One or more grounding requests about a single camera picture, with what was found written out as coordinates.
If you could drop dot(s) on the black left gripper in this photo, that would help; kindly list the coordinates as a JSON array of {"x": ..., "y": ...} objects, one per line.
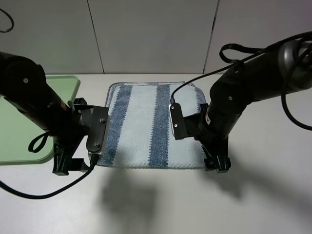
[{"x": 70, "y": 137}]

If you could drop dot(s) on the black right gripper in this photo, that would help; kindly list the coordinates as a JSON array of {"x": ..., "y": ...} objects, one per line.
[{"x": 213, "y": 135}]

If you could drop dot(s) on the blue white striped towel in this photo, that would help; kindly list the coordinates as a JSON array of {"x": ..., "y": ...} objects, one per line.
[{"x": 140, "y": 135}]

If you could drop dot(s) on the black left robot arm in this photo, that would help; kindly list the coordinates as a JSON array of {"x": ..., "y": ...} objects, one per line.
[{"x": 23, "y": 84}]

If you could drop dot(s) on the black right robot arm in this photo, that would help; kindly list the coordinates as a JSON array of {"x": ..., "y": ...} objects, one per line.
[{"x": 285, "y": 70}]

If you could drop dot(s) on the green plastic tray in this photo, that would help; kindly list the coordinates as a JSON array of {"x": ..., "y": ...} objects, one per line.
[{"x": 17, "y": 131}]

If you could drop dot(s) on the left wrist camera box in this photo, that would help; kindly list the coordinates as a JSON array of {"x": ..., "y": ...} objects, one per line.
[{"x": 99, "y": 125}]

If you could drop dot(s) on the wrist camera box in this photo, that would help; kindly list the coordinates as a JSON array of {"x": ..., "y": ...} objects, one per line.
[
  {"x": 177, "y": 122},
  {"x": 99, "y": 125}
]

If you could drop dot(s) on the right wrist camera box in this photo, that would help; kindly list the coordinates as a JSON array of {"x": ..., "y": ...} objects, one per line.
[{"x": 177, "y": 122}]

